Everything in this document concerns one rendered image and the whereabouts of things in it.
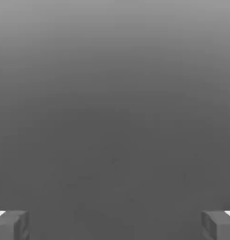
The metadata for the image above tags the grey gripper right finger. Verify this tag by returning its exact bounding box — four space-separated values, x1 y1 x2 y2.
200 210 230 240

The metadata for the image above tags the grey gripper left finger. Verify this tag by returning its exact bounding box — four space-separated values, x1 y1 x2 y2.
0 210 31 240

